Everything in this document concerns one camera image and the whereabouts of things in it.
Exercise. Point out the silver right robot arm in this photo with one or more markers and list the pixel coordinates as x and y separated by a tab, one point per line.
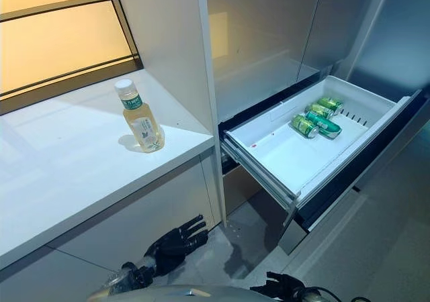
314	294

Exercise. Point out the white fridge drawer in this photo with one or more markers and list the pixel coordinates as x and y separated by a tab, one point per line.
312	144

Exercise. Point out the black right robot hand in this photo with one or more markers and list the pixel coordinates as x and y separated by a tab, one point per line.
280	287

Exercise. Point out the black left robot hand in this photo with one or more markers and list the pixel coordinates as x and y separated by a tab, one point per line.
174	245

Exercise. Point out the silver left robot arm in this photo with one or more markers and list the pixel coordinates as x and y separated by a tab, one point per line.
132	279

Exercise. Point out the yellow tea drink bottle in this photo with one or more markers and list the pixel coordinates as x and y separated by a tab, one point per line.
141	119

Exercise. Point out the black framed lit shelf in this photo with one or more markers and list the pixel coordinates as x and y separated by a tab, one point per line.
64	30

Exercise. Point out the large teal-green drink can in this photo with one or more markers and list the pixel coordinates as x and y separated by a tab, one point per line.
324	125

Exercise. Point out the green drink can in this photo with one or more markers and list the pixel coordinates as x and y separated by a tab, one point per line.
331	104
306	126
322	110

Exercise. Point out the white counter cabinet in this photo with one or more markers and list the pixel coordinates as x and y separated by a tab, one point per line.
100	167

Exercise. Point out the grey robot torso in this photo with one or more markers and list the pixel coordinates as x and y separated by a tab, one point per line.
174	294

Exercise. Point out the stainless steel fridge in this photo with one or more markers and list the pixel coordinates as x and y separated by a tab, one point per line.
302	80

